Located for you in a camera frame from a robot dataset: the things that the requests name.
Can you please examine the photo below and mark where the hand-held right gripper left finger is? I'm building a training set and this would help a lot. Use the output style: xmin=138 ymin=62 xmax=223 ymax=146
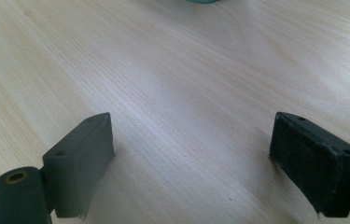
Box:
xmin=41 ymin=112 xmax=116 ymax=220

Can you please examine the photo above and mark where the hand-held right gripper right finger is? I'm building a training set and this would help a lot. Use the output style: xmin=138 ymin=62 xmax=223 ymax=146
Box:
xmin=269 ymin=111 xmax=350 ymax=218

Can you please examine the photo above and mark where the teal round object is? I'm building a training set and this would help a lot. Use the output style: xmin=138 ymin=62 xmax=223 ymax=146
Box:
xmin=185 ymin=0 xmax=221 ymax=5

